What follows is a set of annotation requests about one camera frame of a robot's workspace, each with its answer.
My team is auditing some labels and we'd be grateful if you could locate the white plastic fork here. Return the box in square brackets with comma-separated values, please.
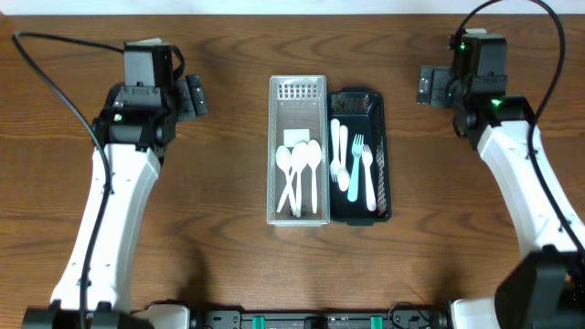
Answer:
[347, 134, 364, 202]
[330, 119, 340, 183]
[362, 144, 377, 211]

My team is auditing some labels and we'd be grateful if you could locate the white plastic spoon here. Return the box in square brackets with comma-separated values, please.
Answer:
[277, 171, 296, 215]
[308, 140, 322, 214]
[275, 144, 301, 218]
[292, 142, 308, 217]
[337, 125, 350, 192]

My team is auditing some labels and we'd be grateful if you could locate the black plastic mesh basket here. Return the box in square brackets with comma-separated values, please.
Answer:
[327, 88, 392, 226]

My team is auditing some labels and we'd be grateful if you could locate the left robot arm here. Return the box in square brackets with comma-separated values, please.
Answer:
[22, 38, 207, 328]

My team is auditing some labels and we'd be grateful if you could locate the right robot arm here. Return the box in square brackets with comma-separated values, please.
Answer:
[417, 29, 584, 328]

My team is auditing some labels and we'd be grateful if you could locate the clear plastic mesh basket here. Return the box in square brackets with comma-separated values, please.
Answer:
[267, 75, 330, 227]

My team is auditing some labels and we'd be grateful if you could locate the white label sticker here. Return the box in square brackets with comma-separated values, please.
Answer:
[283, 128, 311, 148]

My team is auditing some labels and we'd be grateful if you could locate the left black cable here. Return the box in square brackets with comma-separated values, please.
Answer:
[11, 30, 186, 329]

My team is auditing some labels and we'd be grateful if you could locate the black cable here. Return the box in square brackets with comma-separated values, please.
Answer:
[452, 0, 585, 257]
[11, 30, 186, 329]

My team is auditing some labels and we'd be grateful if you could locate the right black cable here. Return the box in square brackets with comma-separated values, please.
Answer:
[452, 0, 585, 257]

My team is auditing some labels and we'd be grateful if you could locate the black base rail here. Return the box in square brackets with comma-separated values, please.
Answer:
[132, 299, 453, 329]

